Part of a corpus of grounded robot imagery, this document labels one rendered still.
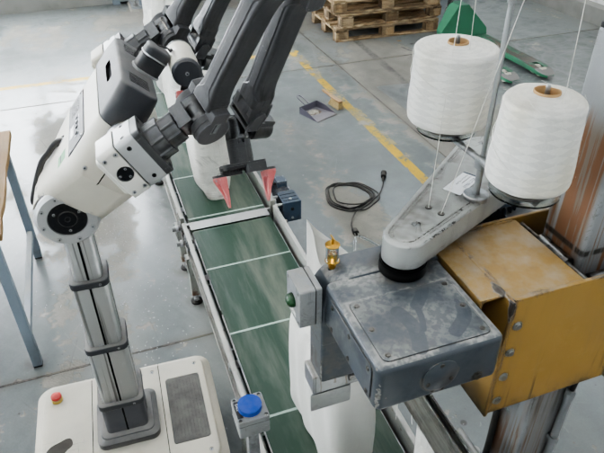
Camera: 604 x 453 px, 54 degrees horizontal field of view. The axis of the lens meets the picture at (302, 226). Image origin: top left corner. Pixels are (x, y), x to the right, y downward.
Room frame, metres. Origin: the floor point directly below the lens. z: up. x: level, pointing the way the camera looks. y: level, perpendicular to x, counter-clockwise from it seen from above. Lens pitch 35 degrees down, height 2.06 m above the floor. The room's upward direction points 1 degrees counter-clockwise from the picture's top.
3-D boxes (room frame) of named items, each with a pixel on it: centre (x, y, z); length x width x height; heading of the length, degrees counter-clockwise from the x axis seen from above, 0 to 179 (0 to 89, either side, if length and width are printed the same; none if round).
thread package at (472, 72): (1.13, -0.30, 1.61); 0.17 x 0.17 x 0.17
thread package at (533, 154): (0.89, -0.39, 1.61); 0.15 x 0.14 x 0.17; 20
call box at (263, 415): (0.96, 0.13, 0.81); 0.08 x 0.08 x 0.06; 20
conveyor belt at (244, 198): (3.53, 0.74, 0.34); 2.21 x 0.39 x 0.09; 20
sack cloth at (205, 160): (2.84, 0.50, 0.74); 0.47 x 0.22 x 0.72; 18
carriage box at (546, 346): (0.95, -0.49, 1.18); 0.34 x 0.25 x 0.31; 110
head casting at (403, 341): (0.81, -0.18, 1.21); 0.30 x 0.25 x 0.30; 20
